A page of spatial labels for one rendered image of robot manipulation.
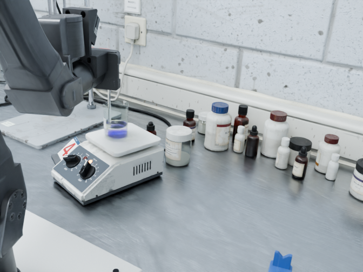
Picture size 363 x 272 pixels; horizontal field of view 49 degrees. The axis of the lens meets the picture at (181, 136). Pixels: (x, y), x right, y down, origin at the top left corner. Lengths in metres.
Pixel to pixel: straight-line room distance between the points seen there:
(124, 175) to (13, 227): 0.36
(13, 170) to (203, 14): 0.81
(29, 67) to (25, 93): 0.05
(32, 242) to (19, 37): 0.29
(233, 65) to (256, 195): 0.43
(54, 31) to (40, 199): 0.36
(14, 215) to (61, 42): 0.25
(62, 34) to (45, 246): 0.30
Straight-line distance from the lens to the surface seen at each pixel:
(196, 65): 1.19
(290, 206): 0.82
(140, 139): 0.83
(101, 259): 0.56
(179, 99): 1.19
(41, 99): 0.54
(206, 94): 1.13
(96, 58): 0.65
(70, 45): 0.61
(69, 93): 0.56
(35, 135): 1.07
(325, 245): 0.75
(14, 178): 0.48
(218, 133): 0.98
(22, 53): 0.50
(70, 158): 0.82
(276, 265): 0.66
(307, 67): 1.05
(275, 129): 0.97
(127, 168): 0.79
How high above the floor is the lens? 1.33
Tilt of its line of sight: 24 degrees down
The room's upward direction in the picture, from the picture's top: 3 degrees clockwise
